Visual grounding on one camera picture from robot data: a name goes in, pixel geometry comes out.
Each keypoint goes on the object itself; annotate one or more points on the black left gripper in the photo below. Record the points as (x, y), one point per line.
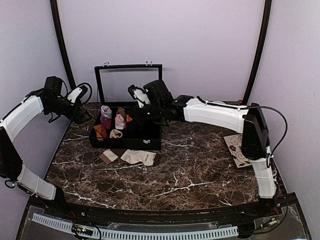
(78, 120)

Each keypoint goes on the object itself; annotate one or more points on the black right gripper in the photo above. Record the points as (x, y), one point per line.
(142, 119)

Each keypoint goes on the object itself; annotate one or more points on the white brown striped sock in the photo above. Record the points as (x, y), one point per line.
(130, 156)

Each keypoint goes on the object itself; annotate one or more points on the black red yellow argyle sock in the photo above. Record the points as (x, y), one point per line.
(131, 124)

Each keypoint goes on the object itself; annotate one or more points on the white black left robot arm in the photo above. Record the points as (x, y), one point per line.
(48, 101)

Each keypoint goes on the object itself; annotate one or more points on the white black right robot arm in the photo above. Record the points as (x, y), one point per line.
(155, 102)

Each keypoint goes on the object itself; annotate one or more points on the magenta rolled sock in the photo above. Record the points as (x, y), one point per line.
(106, 122)

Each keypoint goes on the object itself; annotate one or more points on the black glass-lid sock box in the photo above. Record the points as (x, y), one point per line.
(147, 137)

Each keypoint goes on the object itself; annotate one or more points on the beige rolled sock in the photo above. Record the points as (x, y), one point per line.
(115, 134)

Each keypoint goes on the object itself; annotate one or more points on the floral patterned coaster tile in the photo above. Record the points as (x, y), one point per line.
(234, 144)

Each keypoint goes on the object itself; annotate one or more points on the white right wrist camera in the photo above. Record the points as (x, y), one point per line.
(140, 95)

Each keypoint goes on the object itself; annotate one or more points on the black left frame post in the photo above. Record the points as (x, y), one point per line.
(61, 43)

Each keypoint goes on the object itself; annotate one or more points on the black frame post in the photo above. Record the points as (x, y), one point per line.
(259, 51)
(61, 43)

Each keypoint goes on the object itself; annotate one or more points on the white slotted cable duct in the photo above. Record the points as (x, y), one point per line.
(119, 231)

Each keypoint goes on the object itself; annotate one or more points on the black table edge rail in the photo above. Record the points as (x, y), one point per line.
(245, 215)

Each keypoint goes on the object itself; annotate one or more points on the black right frame post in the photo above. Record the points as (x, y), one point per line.
(259, 51)

